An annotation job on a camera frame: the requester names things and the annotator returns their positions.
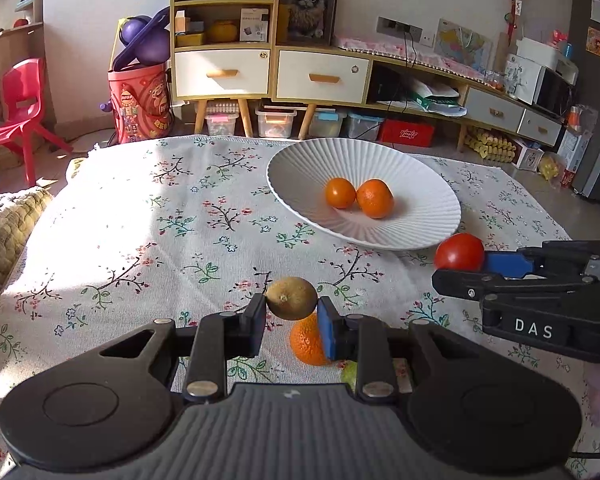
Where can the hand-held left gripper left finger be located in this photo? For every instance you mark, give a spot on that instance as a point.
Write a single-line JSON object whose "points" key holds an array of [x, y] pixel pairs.
{"points": [[258, 331]]}

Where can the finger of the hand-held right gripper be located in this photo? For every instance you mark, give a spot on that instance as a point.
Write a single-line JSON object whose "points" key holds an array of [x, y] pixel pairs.
{"points": [[460, 284], [505, 265]]}

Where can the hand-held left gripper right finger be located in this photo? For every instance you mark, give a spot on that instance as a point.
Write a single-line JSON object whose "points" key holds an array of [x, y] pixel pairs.
{"points": [[327, 334]]}

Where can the red tomato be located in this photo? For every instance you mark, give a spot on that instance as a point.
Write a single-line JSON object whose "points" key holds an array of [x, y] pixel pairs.
{"points": [[457, 252]]}

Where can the brown kiwi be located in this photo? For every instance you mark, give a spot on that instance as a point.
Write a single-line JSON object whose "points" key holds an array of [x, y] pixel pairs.
{"points": [[292, 297]]}

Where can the white ribbed plate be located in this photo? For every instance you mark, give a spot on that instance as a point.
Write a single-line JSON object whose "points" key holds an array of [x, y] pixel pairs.
{"points": [[305, 170]]}

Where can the wrinkled orange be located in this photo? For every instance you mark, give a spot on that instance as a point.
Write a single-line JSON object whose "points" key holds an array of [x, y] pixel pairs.
{"points": [[305, 344]]}

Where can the green fruit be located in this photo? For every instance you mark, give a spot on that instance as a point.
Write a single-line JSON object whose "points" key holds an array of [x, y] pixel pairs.
{"points": [[349, 376]]}

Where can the large bumpy orange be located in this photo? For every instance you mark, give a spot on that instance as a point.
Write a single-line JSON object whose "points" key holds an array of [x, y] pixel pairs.
{"points": [[375, 199]]}

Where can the row of yellow blocks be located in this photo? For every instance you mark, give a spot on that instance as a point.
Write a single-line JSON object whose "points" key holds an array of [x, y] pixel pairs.
{"points": [[490, 145]]}

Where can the small round orange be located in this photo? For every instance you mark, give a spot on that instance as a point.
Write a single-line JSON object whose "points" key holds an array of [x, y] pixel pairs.
{"points": [[340, 193]]}

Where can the red box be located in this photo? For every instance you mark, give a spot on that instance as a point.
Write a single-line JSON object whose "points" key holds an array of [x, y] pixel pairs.
{"points": [[406, 131]]}

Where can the floral white tablecloth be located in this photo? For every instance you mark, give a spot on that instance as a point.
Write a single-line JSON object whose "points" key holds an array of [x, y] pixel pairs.
{"points": [[130, 220]]}

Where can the grey refrigerator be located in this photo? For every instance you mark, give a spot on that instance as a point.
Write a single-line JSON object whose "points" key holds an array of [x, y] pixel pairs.
{"points": [[597, 110]]}

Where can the green white bag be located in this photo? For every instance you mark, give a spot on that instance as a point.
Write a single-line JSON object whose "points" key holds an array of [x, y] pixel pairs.
{"points": [[435, 95]]}

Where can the blue lid storage box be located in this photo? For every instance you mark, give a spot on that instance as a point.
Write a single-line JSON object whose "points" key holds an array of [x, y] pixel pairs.
{"points": [[327, 124], [364, 126]]}

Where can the white microwave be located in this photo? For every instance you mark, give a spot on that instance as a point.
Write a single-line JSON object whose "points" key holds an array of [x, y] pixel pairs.
{"points": [[535, 82]]}

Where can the clear storage box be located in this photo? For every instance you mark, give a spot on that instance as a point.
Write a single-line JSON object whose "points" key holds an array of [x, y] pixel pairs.
{"points": [[276, 122], [221, 122]]}

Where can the black box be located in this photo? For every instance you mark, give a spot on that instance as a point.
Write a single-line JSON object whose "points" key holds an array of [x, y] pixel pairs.
{"points": [[385, 84]]}

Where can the map poster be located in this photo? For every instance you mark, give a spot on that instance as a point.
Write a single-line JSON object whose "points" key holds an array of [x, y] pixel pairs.
{"points": [[462, 42]]}

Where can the long wooden low cabinet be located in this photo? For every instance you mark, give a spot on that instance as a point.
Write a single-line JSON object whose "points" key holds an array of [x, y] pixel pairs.
{"points": [[325, 77]]}

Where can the pink cloth runner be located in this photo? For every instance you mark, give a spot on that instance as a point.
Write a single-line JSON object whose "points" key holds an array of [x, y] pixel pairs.
{"points": [[380, 47]]}

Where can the red printed bin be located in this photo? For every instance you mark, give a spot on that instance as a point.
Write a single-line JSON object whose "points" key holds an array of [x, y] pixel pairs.
{"points": [[140, 105]]}

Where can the wooden shelf cabinet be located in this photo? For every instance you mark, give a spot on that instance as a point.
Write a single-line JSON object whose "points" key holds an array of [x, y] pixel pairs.
{"points": [[220, 72]]}

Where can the beige quilted blanket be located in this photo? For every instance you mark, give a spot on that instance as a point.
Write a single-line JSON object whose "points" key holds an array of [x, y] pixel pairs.
{"points": [[5, 230]]}

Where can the yellow round item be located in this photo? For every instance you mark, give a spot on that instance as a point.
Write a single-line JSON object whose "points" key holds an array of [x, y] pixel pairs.
{"points": [[223, 31]]}

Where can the white carton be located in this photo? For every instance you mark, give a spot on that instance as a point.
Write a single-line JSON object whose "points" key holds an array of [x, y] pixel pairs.
{"points": [[254, 24]]}

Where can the purple toy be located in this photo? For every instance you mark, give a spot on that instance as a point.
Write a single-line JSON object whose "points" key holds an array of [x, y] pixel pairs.
{"points": [[145, 35]]}

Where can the framed cat picture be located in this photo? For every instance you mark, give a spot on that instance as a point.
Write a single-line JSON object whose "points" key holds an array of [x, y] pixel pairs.
{"points": [[307, 5]]}

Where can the red plastic chair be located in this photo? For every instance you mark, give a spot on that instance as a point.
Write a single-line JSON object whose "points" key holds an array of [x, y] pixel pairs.
{"points": [[22, 95]]}

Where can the grey wall outlet panel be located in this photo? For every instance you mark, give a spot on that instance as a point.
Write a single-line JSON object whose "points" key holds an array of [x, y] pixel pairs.
{"points": [[395, 27]]}

